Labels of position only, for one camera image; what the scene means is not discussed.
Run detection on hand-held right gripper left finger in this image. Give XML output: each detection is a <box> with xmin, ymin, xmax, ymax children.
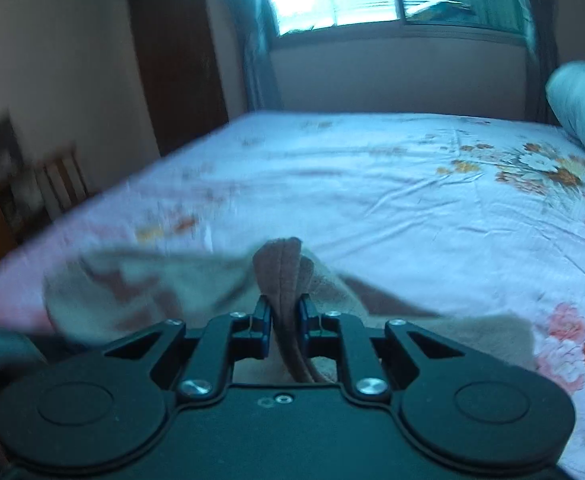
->
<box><xmin>103</xmin><ymin>295</ymin><xmax>273</xmax><ymax>403</ymax></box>

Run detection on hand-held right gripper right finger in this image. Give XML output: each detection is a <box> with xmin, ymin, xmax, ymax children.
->
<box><xmin>297</xmin><ymin>295</ymin><xmax>465</xmax><ymax>403</ymax></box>

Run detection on brown pants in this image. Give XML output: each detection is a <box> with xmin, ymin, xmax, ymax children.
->
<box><xmin>42</xmin><ymin>236</ymin><xmax>535</xmax><ymax>386</ymax></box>

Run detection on bed with floral sheet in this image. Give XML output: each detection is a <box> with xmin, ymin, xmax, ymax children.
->
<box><xmin>0</xmin><ymin>110</ymin><xmax>585</xmax><ymax>478</ymax></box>

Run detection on wooden chair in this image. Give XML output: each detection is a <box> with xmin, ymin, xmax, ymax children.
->
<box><xmin>32</xmin><ymin>145</ymin><xmax>90</xmax><ymax>221</ymax></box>

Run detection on blue-grey curtain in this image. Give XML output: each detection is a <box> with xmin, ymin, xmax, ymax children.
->
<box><xmin>515</xmin><ymin>0</ymin><xmax>560</xmax><ymax>123</ymax></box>
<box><xmin>227</xmin><ymin>0</ymin><xmax>283</xmax><ymax>111</ymax></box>

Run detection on brown wooden wardrobe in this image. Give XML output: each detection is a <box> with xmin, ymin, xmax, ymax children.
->
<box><xmin>125</xmin><ymin>0</ymin><xmax>230</xmax><ymax>158</ymax></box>

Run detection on rolled grey-blue duvet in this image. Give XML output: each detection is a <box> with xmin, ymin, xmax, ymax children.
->
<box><xmin>545</xmin><ymin>60</ymin><xmax>585</xmax><ymax>171</ymax></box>

